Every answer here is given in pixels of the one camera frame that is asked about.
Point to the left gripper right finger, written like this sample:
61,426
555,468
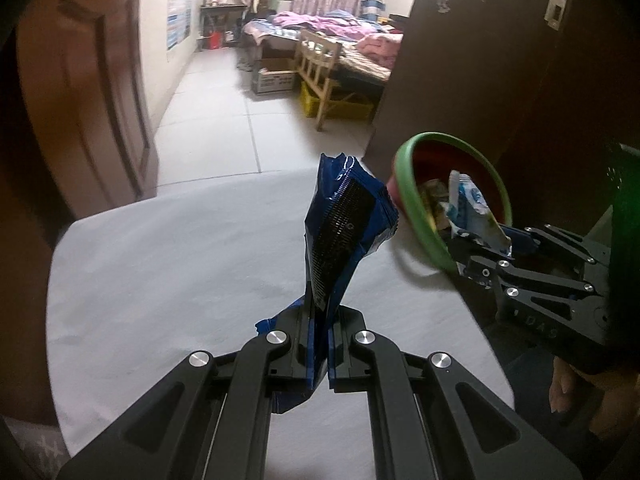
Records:
430,417

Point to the dark cabinet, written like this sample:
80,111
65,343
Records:
540,104

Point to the yellow plastic crate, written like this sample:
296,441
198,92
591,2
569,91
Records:
343,104

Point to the white wall socket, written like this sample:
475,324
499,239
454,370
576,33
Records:
554,13

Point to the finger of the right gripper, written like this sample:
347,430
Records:
546,306
551,248

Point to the wall poster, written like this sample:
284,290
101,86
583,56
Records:
179,20

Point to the light blue white wrapper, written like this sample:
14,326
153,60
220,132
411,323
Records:
468,213

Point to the wooden chair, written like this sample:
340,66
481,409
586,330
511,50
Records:
318,64

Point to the white storage crate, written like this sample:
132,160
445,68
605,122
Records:
271,75

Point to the red bin green rim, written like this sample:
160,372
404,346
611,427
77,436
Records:
419,186

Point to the dark desk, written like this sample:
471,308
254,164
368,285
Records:
227,18

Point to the bed with pink bedding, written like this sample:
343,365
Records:
368,49

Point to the blue snack wrapper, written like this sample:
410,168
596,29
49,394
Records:
350,215

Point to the person right hand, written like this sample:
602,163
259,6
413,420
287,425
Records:
606,404

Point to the red bucket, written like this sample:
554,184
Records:
214,41

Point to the brown wooden door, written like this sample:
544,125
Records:
81,77

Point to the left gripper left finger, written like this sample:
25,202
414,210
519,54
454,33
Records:
209,417

